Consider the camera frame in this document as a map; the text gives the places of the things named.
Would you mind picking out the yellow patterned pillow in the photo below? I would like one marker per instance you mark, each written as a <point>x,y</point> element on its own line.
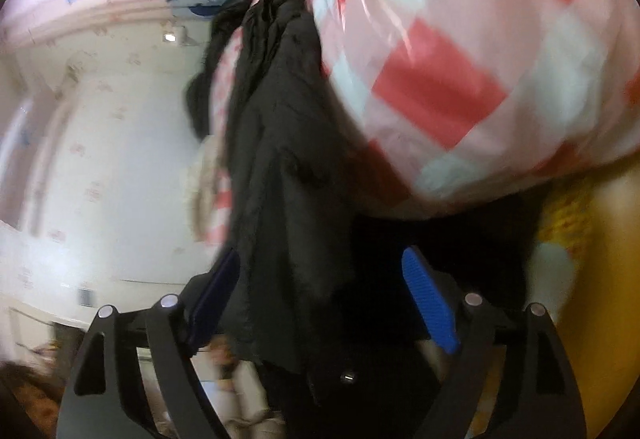
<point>562,242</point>

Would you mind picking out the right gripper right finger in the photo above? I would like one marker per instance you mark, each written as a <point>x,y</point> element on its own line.
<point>517,366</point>

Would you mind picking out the red white checkered bedsheet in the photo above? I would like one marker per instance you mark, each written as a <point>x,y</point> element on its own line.
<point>456,101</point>

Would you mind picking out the cream knitted garment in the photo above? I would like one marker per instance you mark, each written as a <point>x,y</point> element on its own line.
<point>201,187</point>

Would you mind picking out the black jacket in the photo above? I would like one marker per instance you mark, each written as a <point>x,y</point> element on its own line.
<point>321,308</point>

